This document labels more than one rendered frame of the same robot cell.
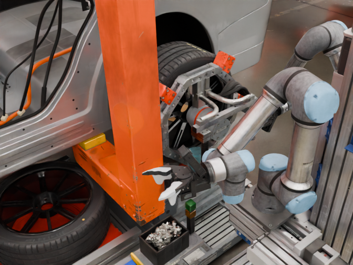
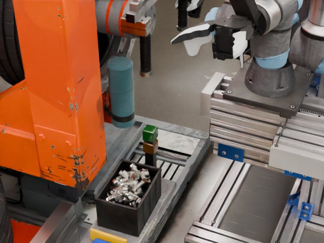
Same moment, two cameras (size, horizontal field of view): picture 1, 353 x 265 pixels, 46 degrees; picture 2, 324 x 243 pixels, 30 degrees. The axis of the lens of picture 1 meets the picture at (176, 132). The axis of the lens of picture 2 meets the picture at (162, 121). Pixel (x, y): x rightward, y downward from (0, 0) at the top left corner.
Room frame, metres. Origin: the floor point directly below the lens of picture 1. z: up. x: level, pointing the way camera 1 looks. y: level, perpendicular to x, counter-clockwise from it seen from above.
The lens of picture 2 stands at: (0.08, 0.65, 1.81)
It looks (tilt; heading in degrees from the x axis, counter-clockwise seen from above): 36 degrees down; 331
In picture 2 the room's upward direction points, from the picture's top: straight up
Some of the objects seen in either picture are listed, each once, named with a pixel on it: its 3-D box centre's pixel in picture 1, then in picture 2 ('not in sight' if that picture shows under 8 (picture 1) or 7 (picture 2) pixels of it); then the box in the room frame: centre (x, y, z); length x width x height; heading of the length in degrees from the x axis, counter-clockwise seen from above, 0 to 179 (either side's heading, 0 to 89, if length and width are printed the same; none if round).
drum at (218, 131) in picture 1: (207, 121); (122, 16); (1.84, -0.17, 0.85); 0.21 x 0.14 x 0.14; 38
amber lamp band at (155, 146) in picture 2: (190, 212); (150, 145); (1.44, -0.06, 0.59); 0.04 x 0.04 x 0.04; 38
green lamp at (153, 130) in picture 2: (190, 205); (150, 133); (1.44, -0.06, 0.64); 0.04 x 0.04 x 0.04; 38
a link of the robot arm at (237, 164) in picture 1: (235, 164); (278, 5); (1.05, -0.19, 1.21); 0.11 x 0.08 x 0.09; 112
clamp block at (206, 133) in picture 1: (200, 133); (136, 24); (1.63, -0.12, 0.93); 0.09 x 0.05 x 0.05; 38
